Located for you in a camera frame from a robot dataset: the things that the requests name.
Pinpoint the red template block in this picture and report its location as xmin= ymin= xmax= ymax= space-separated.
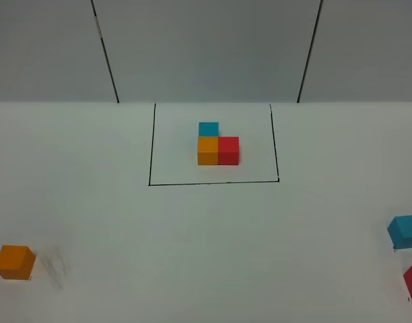
xmin=218 ymin=136 xmax=240 ymax=166

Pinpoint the blue template block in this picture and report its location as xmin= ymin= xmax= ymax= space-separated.
xmin=198 ymin=122 xmax=219 ymax=137

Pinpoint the orange template block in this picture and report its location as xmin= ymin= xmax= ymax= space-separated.
xmin=197 ymin=137 xmax=219 ymax=166

